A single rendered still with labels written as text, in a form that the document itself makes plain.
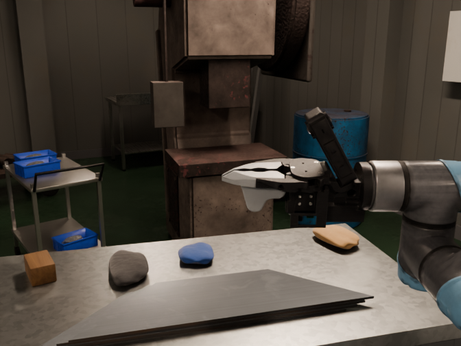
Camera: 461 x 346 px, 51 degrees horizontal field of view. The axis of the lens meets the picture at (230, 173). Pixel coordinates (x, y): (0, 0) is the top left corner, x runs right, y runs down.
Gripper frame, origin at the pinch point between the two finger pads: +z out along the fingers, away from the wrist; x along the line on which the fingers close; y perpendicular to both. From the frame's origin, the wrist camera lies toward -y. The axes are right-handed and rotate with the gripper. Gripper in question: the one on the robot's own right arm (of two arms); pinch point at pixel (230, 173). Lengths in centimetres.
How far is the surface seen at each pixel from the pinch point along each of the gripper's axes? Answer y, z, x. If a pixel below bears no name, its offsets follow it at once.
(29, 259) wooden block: 41, 52, 40
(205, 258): 45, 7, 46
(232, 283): 43, 0, 32
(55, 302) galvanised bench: 45, 41, 27
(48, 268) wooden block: 42, 46, 37
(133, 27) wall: 52, 140, 643
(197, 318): 41.0, 7.1, 17.3
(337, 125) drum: 96, -89, 322
